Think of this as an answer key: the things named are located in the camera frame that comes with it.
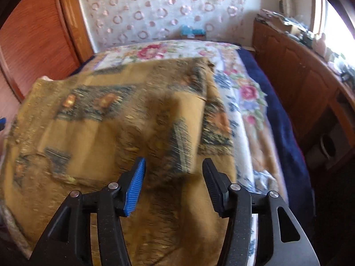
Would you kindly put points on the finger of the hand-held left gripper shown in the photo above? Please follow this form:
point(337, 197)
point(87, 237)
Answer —
point(2, 123)

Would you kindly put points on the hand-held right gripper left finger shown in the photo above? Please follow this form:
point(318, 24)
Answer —
point(134, 188)

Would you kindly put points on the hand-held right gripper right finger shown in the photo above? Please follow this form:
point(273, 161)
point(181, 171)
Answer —
point(215, 188)

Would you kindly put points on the golden patterned garment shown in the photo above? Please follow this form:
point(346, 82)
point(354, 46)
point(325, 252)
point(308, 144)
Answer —
point(97, 144)

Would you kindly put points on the floral quilt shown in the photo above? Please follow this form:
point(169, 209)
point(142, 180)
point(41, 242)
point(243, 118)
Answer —
point(244, 110)

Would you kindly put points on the wooden slatted wardrobe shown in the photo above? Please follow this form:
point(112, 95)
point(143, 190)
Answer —
point(36, 41)

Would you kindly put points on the grey round container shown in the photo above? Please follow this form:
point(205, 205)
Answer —
point(324, 146)

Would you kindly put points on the wooden side cabinet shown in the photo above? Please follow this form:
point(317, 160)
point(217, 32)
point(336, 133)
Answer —
point(299, 77)

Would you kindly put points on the blue tissue box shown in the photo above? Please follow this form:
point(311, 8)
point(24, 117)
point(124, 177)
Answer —
point(188, 30)

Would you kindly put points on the black small stand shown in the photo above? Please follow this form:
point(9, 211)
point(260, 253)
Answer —
point(348, 74)

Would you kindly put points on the white plastic bottle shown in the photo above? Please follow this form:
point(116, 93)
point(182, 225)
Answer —
point(319, 44)

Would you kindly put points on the bright window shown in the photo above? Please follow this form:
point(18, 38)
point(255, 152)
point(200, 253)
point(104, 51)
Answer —
point(338, 33)

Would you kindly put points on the sheer circle-patterned wall curtain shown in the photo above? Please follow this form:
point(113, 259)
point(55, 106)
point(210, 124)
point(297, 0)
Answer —
point(166, 11)

